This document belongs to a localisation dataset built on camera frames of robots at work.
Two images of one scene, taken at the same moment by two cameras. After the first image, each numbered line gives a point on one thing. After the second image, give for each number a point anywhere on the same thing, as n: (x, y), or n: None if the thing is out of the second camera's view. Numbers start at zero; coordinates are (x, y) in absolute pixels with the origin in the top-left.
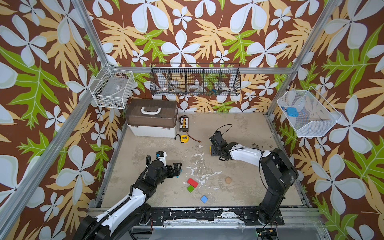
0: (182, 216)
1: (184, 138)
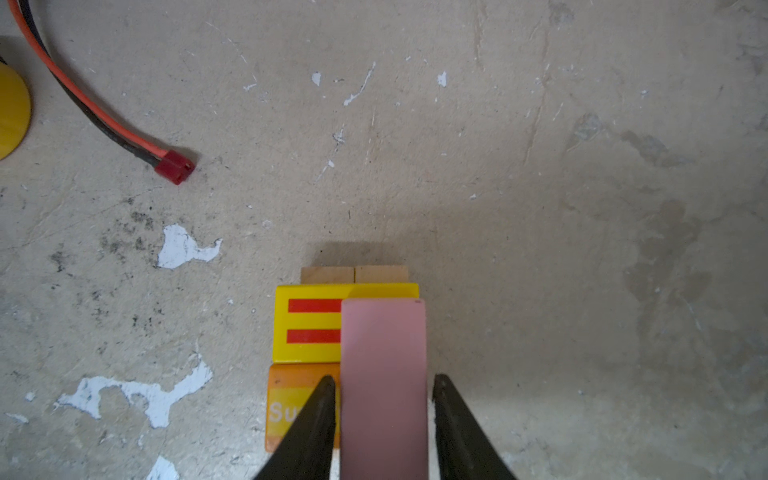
0: None
1: (15, 110)
